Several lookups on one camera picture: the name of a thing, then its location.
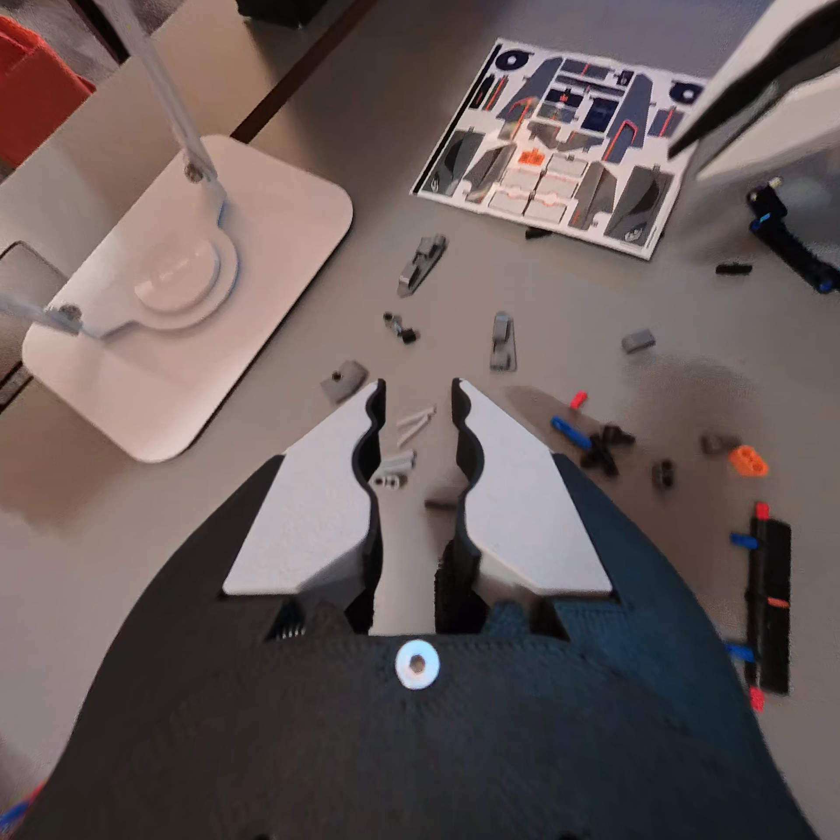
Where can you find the red plastic bin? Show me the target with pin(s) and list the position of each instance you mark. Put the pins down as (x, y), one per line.
(33, 85)

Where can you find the light grey lego connector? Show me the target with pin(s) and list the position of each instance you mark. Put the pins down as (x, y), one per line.
(397, 463)

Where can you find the blue lego pin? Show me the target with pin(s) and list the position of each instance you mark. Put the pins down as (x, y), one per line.
(569, 431)

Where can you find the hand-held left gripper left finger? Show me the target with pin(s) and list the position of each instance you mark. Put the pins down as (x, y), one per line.
(302, 525)

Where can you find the lego sticker sheet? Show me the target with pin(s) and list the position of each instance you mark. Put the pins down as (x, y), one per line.
(558, 144)

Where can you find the black lego pin connector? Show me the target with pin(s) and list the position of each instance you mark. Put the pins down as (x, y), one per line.
(600, 459)
(617, 434)

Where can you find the grey round lego connector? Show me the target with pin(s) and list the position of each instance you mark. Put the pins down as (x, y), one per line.
(388, 481)

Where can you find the dark grey two-hole lego beam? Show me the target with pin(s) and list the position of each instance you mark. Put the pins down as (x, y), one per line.
(663, 474)

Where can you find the red lego pin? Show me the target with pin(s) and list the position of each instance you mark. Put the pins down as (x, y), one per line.
(577, 401)

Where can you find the black lego gear rack assembly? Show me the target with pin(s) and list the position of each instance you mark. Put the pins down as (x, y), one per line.
(787, 243)

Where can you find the grey curved lego piece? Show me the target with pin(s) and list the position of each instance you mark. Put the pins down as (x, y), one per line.
(343, 382)

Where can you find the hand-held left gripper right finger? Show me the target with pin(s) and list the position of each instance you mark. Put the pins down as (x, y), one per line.
(531, 525)

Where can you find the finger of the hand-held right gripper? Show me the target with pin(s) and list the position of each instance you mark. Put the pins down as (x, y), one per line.
(748, 59)
(781, 131)

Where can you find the black lego beam assembly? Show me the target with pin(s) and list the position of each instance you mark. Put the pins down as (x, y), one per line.
(774, 590)

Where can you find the orange lego connector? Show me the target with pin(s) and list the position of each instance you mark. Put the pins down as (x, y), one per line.
(748, 460)

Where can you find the dark grey lego wedge panel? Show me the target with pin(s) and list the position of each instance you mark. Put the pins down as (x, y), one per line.
(420, 266)
(504, 344)

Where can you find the grey lego axle connector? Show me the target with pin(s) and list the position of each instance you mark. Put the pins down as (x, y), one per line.
(718, 444)

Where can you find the light grey lego axle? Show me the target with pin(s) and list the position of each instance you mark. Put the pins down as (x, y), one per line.
(418, 415)
(413, 433)

